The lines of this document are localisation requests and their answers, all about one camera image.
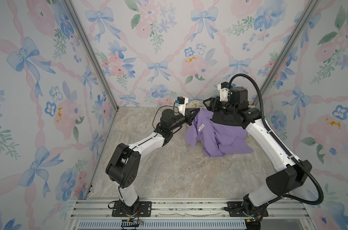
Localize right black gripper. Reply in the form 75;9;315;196
203;98;237;119

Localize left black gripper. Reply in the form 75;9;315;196
168;108;199;134

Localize purple cloth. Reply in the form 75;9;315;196
185;108;253;157

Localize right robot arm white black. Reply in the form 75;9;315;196
203;82;308;218

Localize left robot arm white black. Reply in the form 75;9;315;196
105;106;200;217

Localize cream floral cloth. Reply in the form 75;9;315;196
186;100;206;109

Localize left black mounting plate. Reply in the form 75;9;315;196
108;200;152;217

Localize black mounting plate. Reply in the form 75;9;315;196
223;201;269;218
108;200;152;217

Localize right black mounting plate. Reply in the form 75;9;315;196
223;201;269;218

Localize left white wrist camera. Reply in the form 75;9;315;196
176;96;189;116

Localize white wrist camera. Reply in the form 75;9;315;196
217;81;229;102
176;96;189;116

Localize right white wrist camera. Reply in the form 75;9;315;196
217;81;229;102

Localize right aluminium corner post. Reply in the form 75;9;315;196
260;0;319;95

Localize aluminium corner post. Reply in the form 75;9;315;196
260;0;319;95
61;0;118;112

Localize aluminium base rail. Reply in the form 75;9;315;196
65;198;316;230

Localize black corrugated cable conduit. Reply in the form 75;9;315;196
229;73;324;206

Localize left aluminium corner post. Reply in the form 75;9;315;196
61;0;118;112

